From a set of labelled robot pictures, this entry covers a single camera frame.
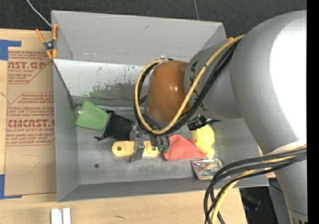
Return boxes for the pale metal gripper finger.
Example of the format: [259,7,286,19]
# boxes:
[130,139,140,163]
[138,140,146,160]

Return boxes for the yellow flat plastic tool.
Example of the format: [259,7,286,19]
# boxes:
[111,140,161,158]

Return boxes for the black cloth pouch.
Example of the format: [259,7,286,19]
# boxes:
[94,110,135,141]

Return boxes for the grey metal bin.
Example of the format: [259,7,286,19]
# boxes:
[51,10,270,203]

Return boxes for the red cloth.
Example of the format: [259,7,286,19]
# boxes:
[162,134,207,161]

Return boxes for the green cup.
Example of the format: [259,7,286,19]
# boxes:
[74,99,111,131]

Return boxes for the yellow crumpled cloth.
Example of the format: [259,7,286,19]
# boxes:
[191,125,216,160]

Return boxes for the silver foil packet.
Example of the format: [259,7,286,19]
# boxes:
[190,157,224,181]

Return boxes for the brown cardboard board, red print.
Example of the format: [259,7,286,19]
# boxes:
[0,28,58,200]

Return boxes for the black cylinder on white bracket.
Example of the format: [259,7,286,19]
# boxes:
[186,115,221,131]

